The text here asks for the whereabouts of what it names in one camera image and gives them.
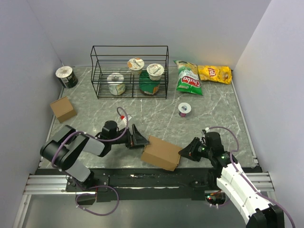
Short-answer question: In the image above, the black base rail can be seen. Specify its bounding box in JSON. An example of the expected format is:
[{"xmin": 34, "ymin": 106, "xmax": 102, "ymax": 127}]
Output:
[{"xmin": 34, "ymin": 166, "xmax": 263, "ymax": 204}]

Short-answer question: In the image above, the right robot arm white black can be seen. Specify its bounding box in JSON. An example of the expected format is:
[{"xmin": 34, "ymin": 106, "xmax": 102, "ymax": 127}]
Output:
[{"xmin": 179, "ymin": 130, "xmax": 285, "ymax": 228}]

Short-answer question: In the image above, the brown cardboard box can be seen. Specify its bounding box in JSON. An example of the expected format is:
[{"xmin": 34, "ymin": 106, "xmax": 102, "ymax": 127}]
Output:
[{"xmin": 141, "ymin": 135, "xmax": 182, "ymax": 171}]

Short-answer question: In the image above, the white lidded cup lower shelf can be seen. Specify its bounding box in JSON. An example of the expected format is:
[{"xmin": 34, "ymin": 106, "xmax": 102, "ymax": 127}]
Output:
[{"xmin": 107, "ymin": 73, "xmax": 125, "ymax": 96}]

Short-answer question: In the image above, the yellow Lays chips bag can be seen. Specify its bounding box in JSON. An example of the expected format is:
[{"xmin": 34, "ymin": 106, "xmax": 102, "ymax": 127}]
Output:
[{"xmin": 198, "ymin": 65, "xmax": 232, "ymax": 85}]

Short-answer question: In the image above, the green Chuba chips bag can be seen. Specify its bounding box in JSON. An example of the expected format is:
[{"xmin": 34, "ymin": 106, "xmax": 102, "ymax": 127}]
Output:
[{"xmin": 174, "ymin": 60, "xmax": 203, "ymax": 95}]

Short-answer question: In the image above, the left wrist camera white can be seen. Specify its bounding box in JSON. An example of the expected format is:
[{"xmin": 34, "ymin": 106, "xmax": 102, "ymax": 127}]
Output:
[{"xmin": 117, "ymin": 115, "xmax": 133, "ymax": 130}]

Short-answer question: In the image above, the black can white lid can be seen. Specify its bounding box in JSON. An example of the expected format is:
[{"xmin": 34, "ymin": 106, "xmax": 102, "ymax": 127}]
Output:
[{"xmin": 55, "ymin": 66, "xmax": 78, "ymax": 88}]

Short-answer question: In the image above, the yogurt cup orange label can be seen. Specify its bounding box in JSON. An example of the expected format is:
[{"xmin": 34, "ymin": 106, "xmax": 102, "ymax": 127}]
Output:
[{"xmin": 128, "ymin": 57, "xmax": 144, "ymax": 75}]

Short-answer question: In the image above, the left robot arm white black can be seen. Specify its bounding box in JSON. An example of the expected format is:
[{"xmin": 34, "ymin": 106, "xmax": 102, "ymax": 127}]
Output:
[{"xmin": 40, "ymin": 121, "xmax": 149, "ymax": 191}]

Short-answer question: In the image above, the black wire rack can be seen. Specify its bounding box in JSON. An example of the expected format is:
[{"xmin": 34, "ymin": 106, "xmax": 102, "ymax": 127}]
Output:
[{"xmin": 90, "ymin": 45, "xmax": 169, "ymax": 99}]

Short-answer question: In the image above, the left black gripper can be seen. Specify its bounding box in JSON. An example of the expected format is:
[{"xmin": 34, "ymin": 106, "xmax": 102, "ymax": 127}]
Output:
[{"xmin": 110, "ymin": 124, "xmax": 150, "ymax": 149}]

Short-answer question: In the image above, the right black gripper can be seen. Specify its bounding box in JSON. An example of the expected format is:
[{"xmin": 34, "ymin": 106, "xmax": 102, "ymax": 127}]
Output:
[{"xmin": 179, "ymin": 137, "xmax": 212, "ymax": 162}]

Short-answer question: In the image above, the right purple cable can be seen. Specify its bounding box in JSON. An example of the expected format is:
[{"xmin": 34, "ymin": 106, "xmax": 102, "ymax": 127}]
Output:
[{"xmin": 208, "ymin": 126, "xmax": 296, "ymax": 228}]

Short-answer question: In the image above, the yogurt cup beige label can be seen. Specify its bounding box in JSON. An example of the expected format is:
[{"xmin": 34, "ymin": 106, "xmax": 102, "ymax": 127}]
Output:
[{"xmin": 147, "ymin": 63, "xmax": 164, "ymax": 81}]

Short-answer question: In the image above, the small purple yogurt cup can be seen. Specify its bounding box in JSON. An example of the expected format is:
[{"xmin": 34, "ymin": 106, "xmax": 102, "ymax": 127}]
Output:
[{"xmin": 178, "ymin": 103, "xmax": 191, "ymax": 117}]

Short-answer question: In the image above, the small folded cardboard box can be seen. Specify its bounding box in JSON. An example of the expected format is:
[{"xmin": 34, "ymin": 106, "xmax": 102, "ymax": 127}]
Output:
[{"xmin": 50, "ymin": 96, "xmax": 77, "ymax": 123}]

